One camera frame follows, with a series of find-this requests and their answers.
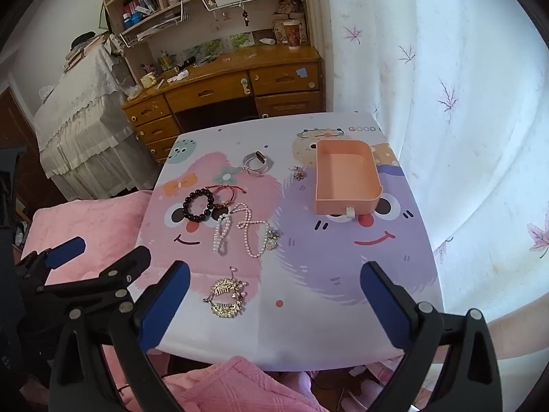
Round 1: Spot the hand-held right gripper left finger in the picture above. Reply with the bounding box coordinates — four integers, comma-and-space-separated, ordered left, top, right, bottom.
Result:
48, 260, 191, 412

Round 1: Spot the pearl necklace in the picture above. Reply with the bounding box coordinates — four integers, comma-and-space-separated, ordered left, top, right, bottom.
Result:
229, 203, 272, 259

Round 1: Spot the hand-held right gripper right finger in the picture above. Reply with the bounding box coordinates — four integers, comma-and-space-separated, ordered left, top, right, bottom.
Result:
361, 260, 503, 412

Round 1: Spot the red string bracelet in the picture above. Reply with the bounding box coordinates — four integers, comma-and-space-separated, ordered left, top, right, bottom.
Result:
206, 184, 247, 207

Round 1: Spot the pink plastic tray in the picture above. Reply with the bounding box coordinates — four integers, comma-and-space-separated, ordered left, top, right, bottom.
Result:
315, 139, 384, 219

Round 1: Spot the red cup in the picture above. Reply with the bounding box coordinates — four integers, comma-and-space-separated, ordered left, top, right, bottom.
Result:
282, 20, 302, 49

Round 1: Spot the pink blanket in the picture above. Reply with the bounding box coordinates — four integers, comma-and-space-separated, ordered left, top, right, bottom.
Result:
19, 189, 412, 412

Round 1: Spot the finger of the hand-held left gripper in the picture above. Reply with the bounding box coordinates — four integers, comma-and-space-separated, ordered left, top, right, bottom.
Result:
34, 245, 153, 310
15, 237, 86, 286

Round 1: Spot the person's bare leg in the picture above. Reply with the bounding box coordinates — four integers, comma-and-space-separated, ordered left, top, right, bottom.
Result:
489, 311, 549, 361

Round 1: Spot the white lace cover cloth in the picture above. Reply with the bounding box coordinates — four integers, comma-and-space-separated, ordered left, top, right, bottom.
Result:
32, 38, 161, 200

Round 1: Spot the white leaf print curtain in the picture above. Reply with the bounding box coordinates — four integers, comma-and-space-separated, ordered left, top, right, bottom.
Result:
322, 0, 549, 322

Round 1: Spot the white smart watch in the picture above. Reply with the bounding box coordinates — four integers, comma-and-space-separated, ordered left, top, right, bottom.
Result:
242, 150, 274, 178

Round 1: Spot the wooden desk with drawers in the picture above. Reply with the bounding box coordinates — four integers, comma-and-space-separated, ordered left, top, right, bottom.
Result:
121, 45, 327, 164

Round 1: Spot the cartoon printed tablecloth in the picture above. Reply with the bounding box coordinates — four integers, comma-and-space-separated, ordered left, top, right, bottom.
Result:
136, 112, 442, 372

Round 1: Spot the pearl bracelet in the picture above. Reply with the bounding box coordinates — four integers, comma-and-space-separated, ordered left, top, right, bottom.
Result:
214, 214, 234, 256

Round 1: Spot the red beaded bracelet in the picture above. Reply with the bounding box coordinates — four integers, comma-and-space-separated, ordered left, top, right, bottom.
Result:
213, 192, 236, 212

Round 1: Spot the dark bead bracelet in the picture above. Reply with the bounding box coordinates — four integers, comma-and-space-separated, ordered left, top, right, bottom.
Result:
183, 189, 215, 222

